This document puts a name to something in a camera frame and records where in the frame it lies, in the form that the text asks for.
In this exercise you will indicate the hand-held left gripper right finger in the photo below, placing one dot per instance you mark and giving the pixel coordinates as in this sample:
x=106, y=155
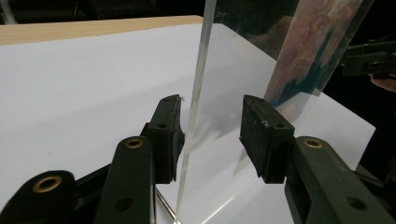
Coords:
x=264, y=143

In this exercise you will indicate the clear acrylic photo frame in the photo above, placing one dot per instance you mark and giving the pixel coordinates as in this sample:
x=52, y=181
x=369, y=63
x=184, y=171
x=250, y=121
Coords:
x=199, y=77

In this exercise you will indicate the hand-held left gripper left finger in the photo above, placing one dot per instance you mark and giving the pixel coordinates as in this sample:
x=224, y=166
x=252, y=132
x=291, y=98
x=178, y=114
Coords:
x=163, y=140

